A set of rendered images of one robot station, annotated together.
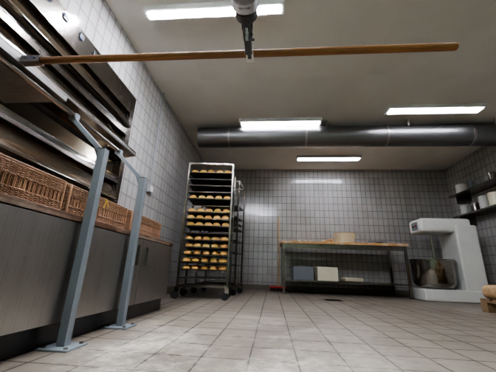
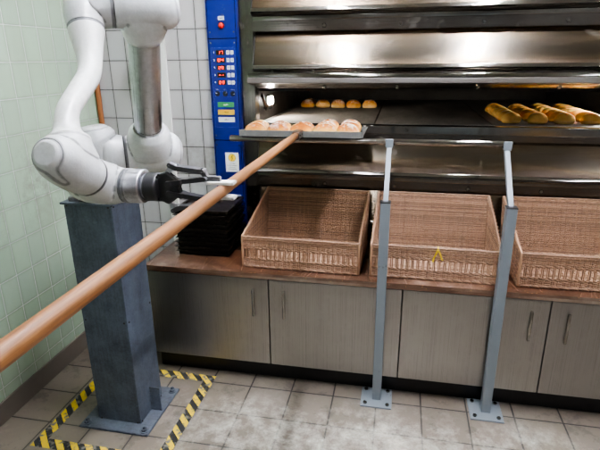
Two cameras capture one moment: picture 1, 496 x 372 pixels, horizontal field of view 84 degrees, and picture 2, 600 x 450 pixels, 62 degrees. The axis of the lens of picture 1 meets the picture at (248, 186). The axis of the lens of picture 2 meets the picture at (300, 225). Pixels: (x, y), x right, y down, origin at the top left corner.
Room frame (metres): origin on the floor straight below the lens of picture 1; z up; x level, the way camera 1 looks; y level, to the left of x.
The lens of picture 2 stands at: (1.22, -1.17, 1.51)
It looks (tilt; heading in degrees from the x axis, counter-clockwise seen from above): 19 degrees down; 96
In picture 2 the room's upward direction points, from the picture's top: 1 degrees counter-clockwise
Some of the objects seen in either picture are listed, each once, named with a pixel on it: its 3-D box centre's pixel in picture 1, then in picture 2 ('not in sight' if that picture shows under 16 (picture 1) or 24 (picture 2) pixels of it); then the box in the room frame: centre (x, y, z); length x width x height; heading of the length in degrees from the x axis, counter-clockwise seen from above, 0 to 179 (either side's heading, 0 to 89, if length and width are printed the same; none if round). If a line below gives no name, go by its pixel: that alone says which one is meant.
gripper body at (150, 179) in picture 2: (246, 18); (163, 187); (0.74, 0.03, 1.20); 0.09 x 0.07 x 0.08; 175
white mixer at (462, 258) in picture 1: (441, 258); not in sight; (4.74, -3.31, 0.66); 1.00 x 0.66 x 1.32; 85
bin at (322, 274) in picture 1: (325, 274); not in sight; (5.32, -1.49, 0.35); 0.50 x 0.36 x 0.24; 176
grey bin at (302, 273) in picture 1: (302, 273); not in sight; (5.36, -1.07, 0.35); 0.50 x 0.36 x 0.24; 174
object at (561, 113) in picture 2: not in sight; (537, 112); (2.24, 1.74, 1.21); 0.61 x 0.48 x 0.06; 85
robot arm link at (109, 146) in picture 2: not in sight; (98, 154); (0.26, 0.63, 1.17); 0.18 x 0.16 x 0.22; 26
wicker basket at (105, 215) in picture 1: (67, 200); (432, 233); (1.61, 1.08, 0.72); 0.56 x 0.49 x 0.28; 174
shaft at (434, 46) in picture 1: (236, 54); (230, 184); (0.91, 0.07, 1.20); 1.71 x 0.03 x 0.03; 85
